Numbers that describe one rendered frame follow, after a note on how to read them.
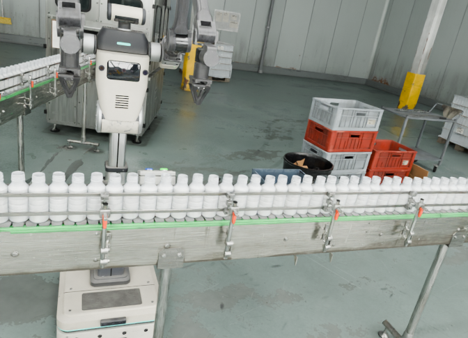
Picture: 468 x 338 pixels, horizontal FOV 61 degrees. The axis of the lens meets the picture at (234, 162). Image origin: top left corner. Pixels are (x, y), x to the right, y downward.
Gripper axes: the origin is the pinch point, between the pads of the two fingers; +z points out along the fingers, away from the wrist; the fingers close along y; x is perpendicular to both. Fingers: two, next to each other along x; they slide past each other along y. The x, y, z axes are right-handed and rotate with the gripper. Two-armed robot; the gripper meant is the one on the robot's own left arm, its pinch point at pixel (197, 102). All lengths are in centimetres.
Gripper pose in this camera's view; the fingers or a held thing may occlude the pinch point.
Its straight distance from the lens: 151.4
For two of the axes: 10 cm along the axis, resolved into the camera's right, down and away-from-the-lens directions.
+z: -1.5, 9.4, 3.1
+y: -3.4, -3.4, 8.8
